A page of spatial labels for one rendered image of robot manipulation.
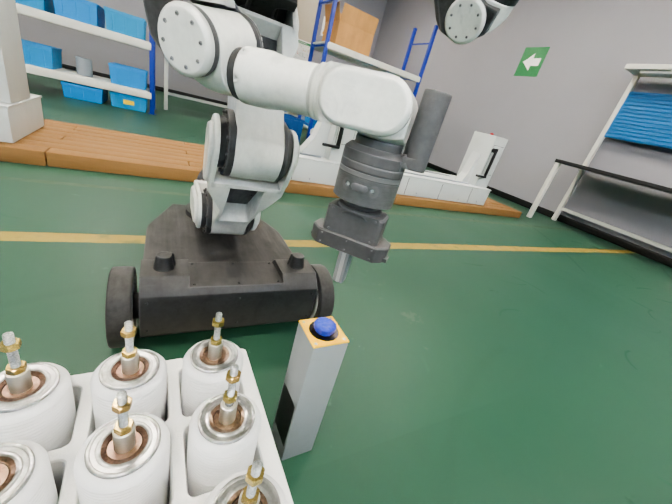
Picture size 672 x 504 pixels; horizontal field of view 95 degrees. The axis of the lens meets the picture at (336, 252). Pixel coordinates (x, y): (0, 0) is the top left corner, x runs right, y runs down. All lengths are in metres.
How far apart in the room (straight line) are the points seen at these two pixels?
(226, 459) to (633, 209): 5.06
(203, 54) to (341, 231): 0.28
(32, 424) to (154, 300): 0.36
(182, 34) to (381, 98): 0.25
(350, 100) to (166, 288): 0.62
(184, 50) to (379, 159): 0.27
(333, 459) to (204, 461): 0.36
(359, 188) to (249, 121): 0.37
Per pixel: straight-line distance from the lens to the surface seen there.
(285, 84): 0.45
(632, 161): 5.30
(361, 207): 0.43
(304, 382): 0.59
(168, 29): 0.50
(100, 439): 0.51
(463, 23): 0.78
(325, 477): 0.78
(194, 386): 0.58
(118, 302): 0.85
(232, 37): 0.50
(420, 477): 0.86
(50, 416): 0.59
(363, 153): 0.40
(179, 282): 0.85
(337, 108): 0.40
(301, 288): 0.91
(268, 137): 0.72
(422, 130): 0.42
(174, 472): 0.56
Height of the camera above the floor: 0.67
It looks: 25 degrees down
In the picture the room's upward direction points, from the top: 16 degrees clockwise
